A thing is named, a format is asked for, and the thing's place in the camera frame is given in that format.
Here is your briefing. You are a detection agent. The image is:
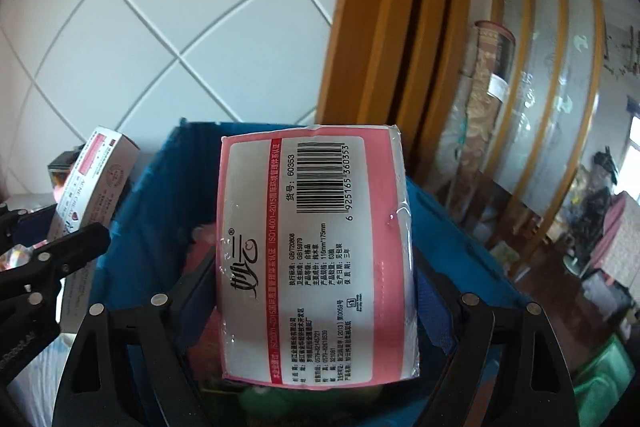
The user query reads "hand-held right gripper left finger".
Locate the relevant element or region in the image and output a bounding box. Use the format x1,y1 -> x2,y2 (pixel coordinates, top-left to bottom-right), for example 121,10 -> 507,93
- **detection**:
65,257 -> 222,427

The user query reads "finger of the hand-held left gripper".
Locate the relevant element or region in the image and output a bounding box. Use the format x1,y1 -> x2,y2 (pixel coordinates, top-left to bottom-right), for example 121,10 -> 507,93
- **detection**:
0,202 -> 60,253
0,223 -> 112,299

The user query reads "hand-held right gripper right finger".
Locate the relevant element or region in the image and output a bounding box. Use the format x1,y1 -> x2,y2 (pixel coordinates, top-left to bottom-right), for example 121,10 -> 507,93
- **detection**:
414,254 -> 576,427

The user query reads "white cardboard box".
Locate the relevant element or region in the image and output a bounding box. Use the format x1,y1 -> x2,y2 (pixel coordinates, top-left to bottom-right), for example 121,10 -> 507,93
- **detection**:
47,125 -> 142,335

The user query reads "blue plastic crate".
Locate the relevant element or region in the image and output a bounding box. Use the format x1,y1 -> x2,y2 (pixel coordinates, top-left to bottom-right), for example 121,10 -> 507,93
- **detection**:
97,122 -> 531,427

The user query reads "white pink-edged tissue pack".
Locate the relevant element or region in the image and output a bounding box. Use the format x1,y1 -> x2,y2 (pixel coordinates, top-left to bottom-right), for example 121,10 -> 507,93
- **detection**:
216,123 -> 420,392

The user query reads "green plush toy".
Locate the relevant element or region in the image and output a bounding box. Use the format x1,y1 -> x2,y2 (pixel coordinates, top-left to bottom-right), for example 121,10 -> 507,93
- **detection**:
235,384 -> 301,427

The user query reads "white striped desktop cloth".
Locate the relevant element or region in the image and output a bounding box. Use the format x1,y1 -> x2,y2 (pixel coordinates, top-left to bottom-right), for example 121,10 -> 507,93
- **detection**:
10,332 -> 76,427

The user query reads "green plastic bin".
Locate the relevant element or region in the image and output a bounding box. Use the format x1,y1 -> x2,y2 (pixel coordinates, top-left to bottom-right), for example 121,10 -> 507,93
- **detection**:
572,334 -> 638,415

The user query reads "pink patterned cloth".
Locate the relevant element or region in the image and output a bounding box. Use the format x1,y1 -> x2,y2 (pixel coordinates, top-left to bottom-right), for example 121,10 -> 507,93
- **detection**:
597,194 -> 640,290

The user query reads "rolled patterned carpet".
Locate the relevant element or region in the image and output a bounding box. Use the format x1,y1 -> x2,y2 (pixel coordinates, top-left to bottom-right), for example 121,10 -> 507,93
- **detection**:
440,21 -> 517,228

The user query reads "wooden framed glass partition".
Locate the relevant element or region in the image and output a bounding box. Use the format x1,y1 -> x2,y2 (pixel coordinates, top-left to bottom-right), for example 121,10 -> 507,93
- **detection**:
487,0 -> 608,280

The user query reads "wooden door frame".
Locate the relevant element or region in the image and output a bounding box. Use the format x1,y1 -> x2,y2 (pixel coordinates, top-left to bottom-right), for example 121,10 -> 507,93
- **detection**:
316,0 -> 476,192

